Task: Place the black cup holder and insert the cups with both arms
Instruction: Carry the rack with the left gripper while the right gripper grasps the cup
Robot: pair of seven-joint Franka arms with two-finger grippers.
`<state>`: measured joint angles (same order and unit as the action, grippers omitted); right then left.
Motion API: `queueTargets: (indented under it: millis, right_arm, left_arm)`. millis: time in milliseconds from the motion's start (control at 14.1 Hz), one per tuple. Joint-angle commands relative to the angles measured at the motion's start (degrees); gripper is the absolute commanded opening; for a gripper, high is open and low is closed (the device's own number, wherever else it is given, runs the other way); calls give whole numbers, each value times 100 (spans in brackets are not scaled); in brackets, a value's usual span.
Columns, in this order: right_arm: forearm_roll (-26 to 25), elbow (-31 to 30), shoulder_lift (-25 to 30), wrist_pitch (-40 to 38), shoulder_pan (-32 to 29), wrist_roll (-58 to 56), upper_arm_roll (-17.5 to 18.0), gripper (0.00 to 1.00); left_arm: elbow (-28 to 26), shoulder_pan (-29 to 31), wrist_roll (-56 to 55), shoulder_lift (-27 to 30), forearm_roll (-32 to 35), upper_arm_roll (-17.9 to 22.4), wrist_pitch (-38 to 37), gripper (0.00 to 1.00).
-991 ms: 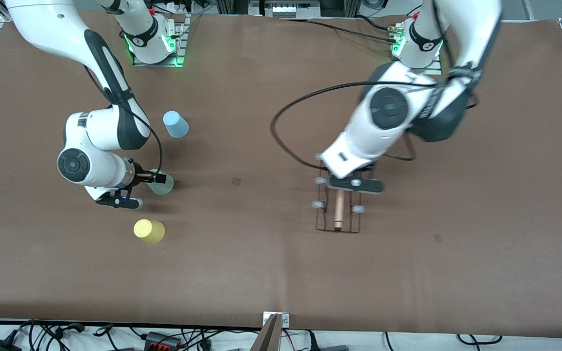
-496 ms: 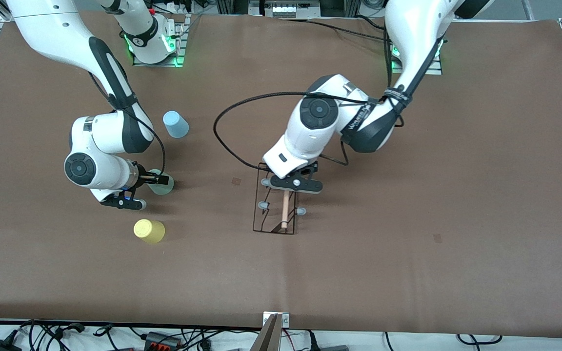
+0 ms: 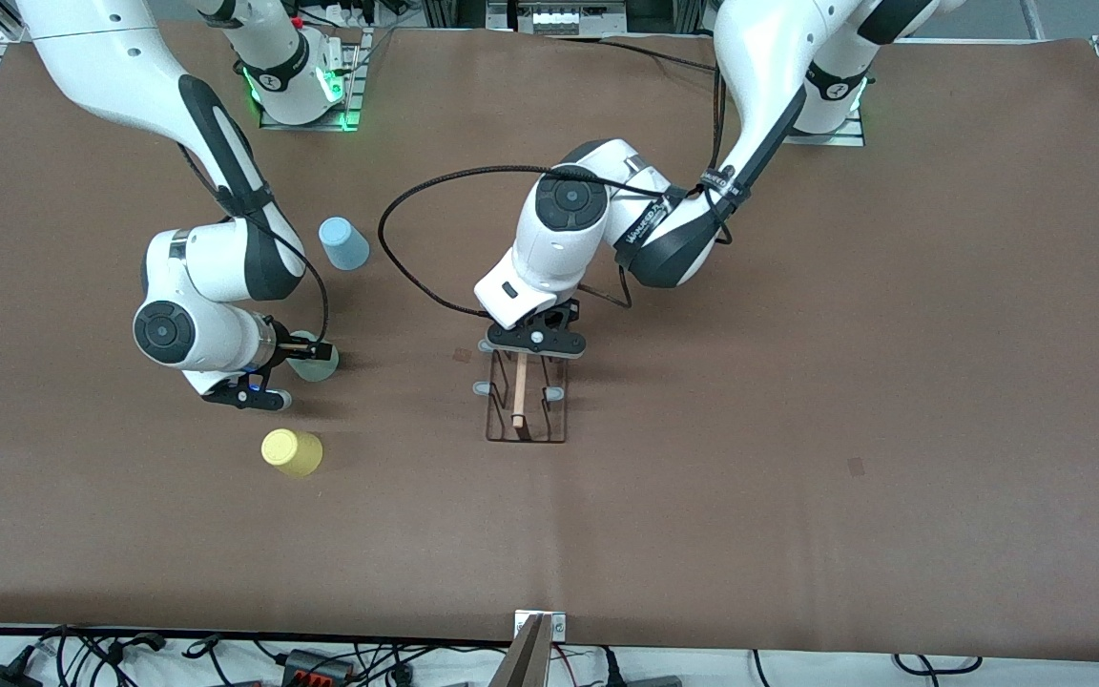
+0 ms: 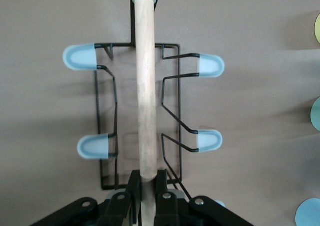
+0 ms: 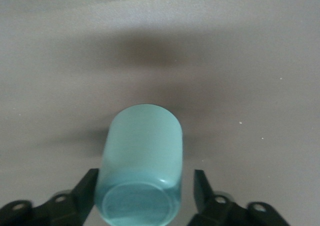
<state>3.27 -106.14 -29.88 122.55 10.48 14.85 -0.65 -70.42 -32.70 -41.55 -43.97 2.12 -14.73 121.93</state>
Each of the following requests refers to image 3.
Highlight black box with orange connectors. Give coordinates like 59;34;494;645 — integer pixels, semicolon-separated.
282;649;355;683

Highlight brown pointed post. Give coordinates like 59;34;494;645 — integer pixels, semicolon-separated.
487;613;555;687

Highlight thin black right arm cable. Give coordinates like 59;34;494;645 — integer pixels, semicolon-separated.
176;138;331;346

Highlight white power strip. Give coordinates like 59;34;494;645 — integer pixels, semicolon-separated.
301;0;388;28

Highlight grey device with white connectors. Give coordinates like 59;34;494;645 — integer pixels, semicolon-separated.
487;0;627;37

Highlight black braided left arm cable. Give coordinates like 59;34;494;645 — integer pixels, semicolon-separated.
378;67;734;316

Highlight light blue plastic cup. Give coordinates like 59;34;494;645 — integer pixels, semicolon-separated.
319;217;371;272

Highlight pale green plastic cup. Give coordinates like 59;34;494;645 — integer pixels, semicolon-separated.
284;329;342;384

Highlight brown table cover sheet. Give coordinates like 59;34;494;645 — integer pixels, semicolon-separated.
0;24;1099;664

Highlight black wire cup holder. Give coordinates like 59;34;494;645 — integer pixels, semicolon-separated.
471;345;570;445

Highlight tangled black cables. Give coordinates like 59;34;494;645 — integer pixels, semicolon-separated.
34;625;169;687

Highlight yellow plastic cup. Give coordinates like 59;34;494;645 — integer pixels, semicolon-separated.
260;428;324;479

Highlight small metal bracket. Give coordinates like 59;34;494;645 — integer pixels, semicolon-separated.
514;611;568;642

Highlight black cable on table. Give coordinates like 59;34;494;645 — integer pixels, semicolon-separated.
549;36;717;73

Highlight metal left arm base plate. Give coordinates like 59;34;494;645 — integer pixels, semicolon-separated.
783;110;867;148

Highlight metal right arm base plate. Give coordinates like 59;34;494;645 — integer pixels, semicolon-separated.
259;27;374;132

